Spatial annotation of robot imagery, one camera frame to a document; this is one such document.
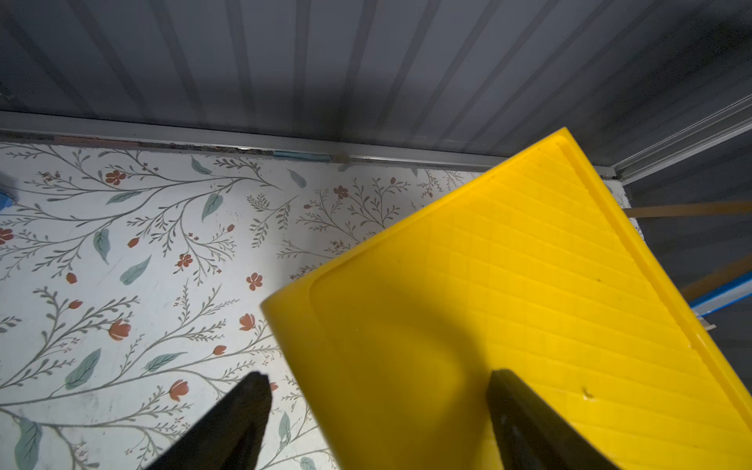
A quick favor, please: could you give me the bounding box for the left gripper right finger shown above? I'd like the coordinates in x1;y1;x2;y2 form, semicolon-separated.
486;369;616;469

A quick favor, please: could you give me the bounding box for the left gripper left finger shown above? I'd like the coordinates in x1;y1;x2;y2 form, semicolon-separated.
150;372;272;469

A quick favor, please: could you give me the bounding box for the yellow drawer cabinet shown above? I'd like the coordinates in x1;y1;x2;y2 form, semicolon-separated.
262;129;751;469

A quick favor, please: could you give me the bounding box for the wooden easel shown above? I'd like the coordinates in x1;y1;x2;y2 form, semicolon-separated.
624;201;751;307

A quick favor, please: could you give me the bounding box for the white board blue frame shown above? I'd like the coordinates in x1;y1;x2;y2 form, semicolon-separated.
689;272;751;317

